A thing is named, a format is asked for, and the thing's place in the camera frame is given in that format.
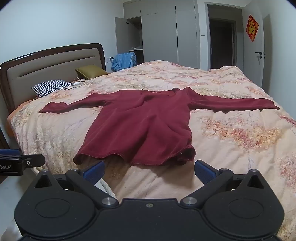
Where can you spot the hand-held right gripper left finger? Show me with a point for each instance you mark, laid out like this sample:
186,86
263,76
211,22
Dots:
94,172

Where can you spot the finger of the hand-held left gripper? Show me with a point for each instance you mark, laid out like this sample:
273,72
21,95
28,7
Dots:
34,160
9,152

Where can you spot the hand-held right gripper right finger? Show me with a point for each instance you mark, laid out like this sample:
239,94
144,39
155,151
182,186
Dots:
204,171

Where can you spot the maroon sweater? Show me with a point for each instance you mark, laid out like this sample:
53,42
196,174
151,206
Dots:
143,120

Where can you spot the floral pink quilt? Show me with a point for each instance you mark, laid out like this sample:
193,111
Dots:
231,139

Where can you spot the houndstooth pillow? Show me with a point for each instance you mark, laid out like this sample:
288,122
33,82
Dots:
48,87

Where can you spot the wooden padded bed headboard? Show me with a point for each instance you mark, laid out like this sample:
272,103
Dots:
46,62

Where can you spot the olive green pillow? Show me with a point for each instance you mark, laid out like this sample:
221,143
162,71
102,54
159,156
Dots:
90,71

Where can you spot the white room door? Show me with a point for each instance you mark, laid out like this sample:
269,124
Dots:
254,69

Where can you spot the blue clothing heap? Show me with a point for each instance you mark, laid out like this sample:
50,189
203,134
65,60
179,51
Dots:
122,61

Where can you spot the white folded cloth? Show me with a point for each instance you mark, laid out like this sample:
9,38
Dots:
137,48

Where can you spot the open grey wardrobe door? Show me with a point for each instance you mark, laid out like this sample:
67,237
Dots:
121,34

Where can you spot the grey wardrobe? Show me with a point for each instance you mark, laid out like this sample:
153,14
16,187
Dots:
159,34

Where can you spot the red diamond door decoration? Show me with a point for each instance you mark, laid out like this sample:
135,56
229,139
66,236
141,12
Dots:
252,28

